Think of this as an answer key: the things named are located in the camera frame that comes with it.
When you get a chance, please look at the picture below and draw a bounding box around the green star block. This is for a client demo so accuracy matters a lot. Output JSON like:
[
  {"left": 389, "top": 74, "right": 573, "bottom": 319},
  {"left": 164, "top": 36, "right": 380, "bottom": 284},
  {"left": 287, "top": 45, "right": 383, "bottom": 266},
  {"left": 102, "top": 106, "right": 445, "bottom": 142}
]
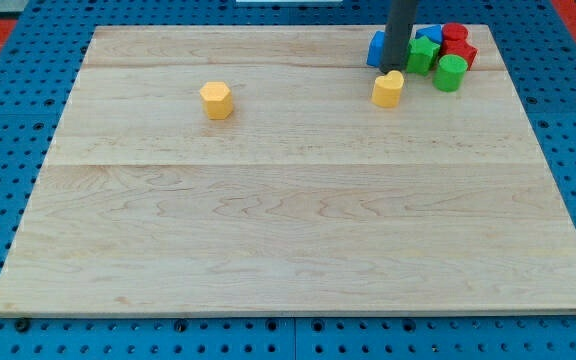
[{"left": 406, "top": 36, "right": 440, "bottom": 76}]

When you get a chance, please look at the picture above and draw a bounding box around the red star block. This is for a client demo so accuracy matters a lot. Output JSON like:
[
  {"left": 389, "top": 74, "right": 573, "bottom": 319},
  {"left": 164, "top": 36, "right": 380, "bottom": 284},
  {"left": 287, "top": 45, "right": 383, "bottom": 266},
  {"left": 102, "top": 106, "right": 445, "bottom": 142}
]
[{"left": 439, "top": 40, "right": 478, "bottom": 70}]

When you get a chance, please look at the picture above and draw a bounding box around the green cylinder block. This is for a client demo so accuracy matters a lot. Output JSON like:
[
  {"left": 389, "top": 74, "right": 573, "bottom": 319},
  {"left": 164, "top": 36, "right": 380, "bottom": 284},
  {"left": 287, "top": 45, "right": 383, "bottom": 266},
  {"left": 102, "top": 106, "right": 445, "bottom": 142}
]
[{"left": 433, "top": 54, "right": 468, "bottom": 92}]

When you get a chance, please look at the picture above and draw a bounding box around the wooden board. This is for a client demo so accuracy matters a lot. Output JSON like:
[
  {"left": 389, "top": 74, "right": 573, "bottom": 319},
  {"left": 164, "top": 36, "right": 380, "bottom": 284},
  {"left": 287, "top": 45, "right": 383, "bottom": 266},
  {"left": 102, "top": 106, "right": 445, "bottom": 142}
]
[{"left": 0, "top": 25, "right": 576, "bottom": 318}]

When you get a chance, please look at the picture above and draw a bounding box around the blue cube block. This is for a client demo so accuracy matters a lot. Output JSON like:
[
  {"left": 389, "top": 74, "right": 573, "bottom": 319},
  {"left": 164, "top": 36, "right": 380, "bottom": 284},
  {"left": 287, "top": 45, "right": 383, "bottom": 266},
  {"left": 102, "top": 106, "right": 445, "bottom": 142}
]
[{"left": 366, "top": 30, "right": 385, "bottom": 68}]

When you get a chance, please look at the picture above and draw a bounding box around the yellow heart block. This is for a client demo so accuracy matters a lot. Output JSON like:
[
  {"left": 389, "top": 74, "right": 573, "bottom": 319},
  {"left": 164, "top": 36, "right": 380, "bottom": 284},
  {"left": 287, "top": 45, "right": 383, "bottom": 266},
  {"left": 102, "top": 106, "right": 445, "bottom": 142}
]
[{"left": 371, "top": 70, "right": 405, "bottom": 108}]

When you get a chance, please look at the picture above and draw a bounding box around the red cylinder block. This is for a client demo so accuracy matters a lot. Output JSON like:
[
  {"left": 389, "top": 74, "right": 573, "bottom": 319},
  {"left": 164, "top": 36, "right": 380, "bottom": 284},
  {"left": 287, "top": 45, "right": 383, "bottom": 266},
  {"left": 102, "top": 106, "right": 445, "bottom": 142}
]
[{"left": 442, "top": 22, "right": 469, "bottom": 41}]

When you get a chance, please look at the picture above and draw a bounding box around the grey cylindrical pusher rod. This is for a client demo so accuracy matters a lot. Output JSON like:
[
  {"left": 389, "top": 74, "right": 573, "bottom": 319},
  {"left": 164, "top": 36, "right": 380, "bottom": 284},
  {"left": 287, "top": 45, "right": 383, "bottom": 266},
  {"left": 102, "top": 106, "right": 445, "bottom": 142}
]
[{"left": 379, "top": 0, "right": 419, "bottom": 74}]

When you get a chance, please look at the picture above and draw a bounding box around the yellow hexagon block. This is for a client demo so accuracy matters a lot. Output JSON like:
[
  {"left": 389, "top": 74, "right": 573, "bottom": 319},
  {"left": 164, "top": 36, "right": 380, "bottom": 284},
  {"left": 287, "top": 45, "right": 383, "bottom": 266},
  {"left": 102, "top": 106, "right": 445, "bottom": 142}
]
[{"left": 199, "top": 81, "right": 234, "bottom": 120}]

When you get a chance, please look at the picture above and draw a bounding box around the blue triangular block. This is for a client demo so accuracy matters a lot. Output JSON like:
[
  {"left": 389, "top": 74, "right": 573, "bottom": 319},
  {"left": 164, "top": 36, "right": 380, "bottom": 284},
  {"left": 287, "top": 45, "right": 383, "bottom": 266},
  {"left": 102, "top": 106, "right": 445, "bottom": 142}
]
[{"left": 415, "top": 24, "right": 443, "bottom": 45}]

